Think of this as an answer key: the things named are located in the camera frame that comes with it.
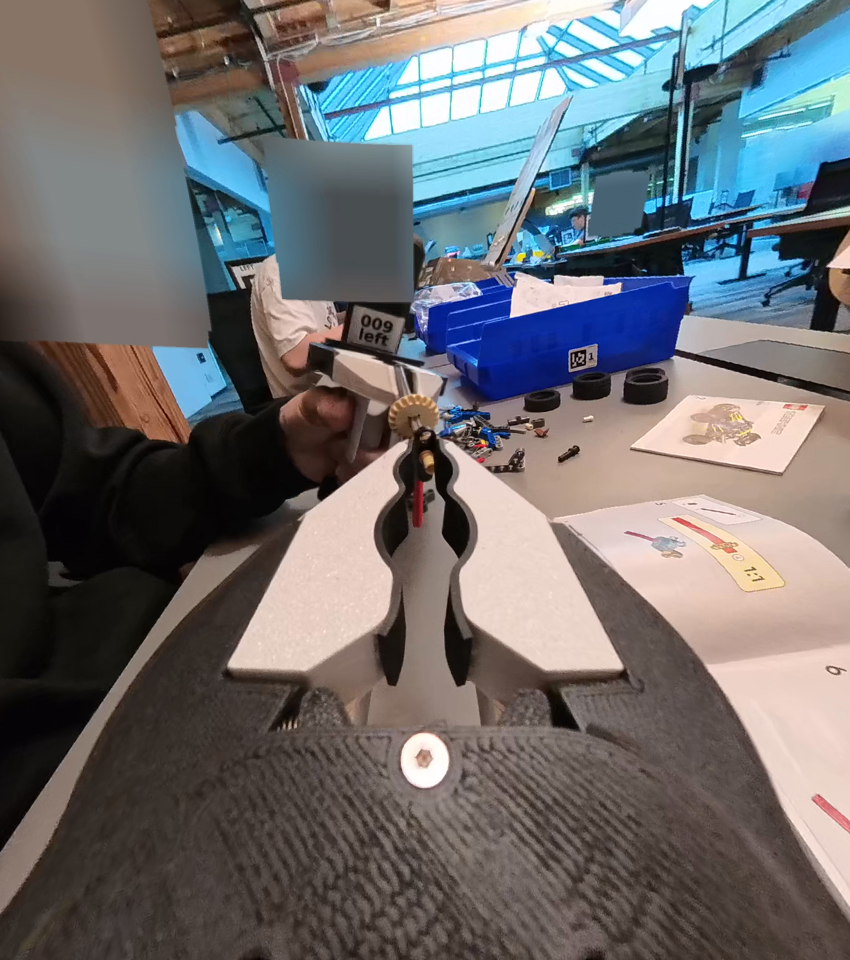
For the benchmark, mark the wooden post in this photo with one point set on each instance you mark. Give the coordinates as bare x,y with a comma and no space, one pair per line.
117,390

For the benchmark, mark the lego gear axle assembly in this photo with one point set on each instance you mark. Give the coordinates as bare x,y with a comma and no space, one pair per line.
411,415

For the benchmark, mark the person's black-clothed body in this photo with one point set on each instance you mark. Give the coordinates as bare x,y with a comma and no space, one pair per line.
19,600

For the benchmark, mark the white papers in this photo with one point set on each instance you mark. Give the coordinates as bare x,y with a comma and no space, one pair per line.
545,296

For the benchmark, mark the long desk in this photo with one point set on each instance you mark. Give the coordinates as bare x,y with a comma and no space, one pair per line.
695,236

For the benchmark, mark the pile of lego pieces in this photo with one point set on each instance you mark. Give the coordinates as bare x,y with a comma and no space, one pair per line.
473,427

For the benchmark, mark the tagged blue storage bin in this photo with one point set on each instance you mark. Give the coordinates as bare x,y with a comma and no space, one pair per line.
530,352

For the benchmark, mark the black rubber tire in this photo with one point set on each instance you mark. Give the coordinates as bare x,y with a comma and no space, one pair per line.
591,388
543,401
646,370
646,391

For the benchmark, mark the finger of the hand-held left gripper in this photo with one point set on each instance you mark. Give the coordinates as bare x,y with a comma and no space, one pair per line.
387,379

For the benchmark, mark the open instruction booklet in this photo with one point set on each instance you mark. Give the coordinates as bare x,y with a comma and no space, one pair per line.
807,637

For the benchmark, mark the black lego beam assembly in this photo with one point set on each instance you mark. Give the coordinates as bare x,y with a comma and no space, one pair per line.
507,463

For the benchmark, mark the person's left hand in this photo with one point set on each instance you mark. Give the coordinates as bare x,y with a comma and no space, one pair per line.
316,435

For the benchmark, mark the person's left forearm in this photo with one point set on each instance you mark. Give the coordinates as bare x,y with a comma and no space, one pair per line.
169,487

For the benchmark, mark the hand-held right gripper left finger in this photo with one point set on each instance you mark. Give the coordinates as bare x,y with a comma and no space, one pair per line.
320,592

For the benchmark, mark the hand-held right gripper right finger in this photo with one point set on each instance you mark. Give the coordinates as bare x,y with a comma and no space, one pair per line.
537,600

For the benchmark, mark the dark grey panel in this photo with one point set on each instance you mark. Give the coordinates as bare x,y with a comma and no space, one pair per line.
807,371

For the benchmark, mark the black lego pin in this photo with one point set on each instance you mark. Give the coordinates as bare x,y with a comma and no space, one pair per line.
569,454

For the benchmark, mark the black chair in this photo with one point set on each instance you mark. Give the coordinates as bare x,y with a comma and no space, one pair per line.
233,352

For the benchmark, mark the black monitor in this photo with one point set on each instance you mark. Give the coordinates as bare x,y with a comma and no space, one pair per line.
841,184

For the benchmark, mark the small closed instruction booklet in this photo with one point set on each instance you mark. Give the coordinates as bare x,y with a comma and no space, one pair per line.
732,442

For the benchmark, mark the leaning cardboard sheet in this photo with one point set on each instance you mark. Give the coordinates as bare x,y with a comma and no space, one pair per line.
530,187

